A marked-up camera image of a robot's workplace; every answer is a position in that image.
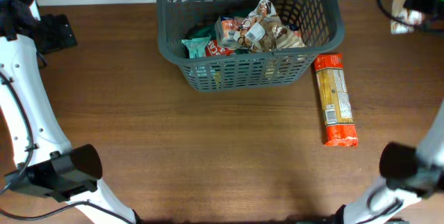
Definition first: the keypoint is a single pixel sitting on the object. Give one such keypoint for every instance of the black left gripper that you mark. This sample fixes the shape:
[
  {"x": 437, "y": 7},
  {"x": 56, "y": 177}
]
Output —
[{"x": 62, "y": 35}]

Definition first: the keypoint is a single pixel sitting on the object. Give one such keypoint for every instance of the beige rice pouch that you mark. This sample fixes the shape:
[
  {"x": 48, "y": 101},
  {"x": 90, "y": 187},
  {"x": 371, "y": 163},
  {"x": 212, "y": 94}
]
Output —
[{"x": 408, "y": 16}]

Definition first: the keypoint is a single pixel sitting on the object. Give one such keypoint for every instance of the mint green wipes packet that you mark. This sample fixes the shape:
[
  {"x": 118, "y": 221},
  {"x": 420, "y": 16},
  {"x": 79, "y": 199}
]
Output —
[{"x": 196, "y": 49}]

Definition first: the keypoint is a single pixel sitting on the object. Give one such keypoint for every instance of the green Nescafe coffee bag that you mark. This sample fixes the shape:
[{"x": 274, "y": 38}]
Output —
[{"x": 213, "y": 49}]

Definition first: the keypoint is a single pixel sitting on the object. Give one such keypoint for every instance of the red spaghetti pasta packet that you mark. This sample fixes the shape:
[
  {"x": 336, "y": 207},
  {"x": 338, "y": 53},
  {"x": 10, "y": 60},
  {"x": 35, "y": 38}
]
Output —
[{"x": 335, "y": 102}]

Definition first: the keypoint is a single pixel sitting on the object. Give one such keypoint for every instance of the beige nut mix pouch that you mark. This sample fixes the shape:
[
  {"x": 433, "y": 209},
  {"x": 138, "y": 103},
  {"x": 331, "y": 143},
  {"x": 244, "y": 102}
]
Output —
[{"x": 263, "y": 31}]

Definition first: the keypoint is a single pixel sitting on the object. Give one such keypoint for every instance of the Kleenex tissue multipack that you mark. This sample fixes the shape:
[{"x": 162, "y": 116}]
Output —
[{"x": 226, "y": 28}]

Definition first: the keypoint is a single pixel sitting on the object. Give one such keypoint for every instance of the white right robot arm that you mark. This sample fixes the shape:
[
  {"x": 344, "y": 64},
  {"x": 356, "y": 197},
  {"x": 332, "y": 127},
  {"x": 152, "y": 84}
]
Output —
[{"x": 407, "y": 175}]

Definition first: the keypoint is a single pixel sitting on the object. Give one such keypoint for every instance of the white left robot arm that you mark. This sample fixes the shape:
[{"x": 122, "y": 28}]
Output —
[{"x": 47, "y": 164}]

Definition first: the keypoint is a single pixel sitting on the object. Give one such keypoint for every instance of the grey plastic mesh basket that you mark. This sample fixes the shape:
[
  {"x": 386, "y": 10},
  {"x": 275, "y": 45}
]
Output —
[{"x": 319, "y": 21}]

